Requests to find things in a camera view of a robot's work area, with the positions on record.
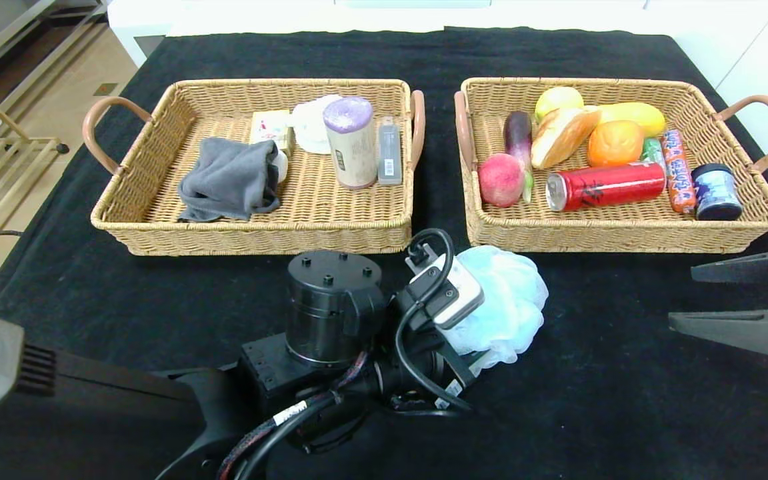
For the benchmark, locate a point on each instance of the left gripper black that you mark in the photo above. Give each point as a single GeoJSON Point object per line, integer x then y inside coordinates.
{"type": "Point", "coordinates": [458, 378]}

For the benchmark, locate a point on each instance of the light blue bath sponge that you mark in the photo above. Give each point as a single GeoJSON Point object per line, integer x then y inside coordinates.
{"type": "Point", "coordinates": [510, 306]}

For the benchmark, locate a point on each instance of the green gum box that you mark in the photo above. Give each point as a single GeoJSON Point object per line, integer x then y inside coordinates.
{"type": "Point", "coordinates": [652, 150]}

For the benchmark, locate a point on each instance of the red soda can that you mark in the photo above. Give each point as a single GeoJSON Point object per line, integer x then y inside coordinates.
{"type": "Point", "coordinates": [604, 186]}

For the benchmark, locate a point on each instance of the orange fruit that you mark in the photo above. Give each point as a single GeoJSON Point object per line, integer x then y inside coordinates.
{"type": "Point", "coordinates": [614, 144]}

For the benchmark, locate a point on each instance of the croissant bread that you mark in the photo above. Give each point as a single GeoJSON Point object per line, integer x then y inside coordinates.
{"type": "Point", "coordinates": [560, 138]}

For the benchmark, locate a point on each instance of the purple trash bag roll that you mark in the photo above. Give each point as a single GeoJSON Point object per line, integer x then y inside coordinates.
{"type": "Point", "coordinates": [352, 150]}

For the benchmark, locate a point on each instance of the grey cloth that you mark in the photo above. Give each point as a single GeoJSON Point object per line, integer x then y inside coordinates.
{"type": "Point", "coordinates": [230, 180]}

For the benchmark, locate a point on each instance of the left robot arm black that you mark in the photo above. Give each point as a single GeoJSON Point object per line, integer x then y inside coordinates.
{"type": "Point", "coordinates": [330, 306]}

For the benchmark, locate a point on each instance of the wicker basket holding food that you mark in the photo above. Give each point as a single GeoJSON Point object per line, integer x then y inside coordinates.
{"type": "Point", "coordinates": [597, 226]}

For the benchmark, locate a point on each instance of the wicker basket holding toiletries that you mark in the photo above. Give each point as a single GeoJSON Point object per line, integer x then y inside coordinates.
{"type": "Point", "coordinates": [330, 213]}

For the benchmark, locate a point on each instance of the dark blue jar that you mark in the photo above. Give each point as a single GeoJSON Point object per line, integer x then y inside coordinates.
{"type": "Point", "coordinates": [715, 194]}

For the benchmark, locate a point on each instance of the orange sausage snack tube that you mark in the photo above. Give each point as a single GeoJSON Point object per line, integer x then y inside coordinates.
{"type": "Point", "coordinates": [678, 173]}

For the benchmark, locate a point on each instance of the black table cloth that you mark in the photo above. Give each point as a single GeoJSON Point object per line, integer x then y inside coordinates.
{"type": "Point", "coordinates": [624, 413]}

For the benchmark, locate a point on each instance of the pink peach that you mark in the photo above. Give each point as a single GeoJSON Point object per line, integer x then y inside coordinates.
{"type": "Point", "coordinates": [500, 180]}

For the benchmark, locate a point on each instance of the yellow oblong mango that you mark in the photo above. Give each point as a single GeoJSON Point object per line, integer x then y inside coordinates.
{"type": "Point", "coordinates": [634, 114]}

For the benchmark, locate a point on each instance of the grey rectangular stick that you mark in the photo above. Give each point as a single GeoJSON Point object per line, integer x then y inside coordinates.
{"type": "Point", "coordinates": [389, 156]}

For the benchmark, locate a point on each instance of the purple eggplant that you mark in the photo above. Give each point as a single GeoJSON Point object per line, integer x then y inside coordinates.
{"type": "Point", "coordinates": [518, 136]}

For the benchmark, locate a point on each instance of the yellow lemon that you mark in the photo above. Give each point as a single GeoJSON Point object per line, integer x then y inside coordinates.
{"type": "Point", "coordinates": [557, 100]}

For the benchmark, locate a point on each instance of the white soap bar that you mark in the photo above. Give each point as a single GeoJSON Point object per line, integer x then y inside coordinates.
{"type": "Point", "coordinates": [281, 166]}

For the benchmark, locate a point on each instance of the white round bowl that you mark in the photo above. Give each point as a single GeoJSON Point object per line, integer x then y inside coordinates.
{"type": "Point", "coordinates": [309, 130]}

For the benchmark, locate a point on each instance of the small pale printed box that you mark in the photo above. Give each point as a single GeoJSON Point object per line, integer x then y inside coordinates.
{"type": "Point", "coordinates": [270, 126]}

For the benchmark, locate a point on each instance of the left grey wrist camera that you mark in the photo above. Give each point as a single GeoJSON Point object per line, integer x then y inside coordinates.
{"type": "Point", "coordinates": [450, 293]}

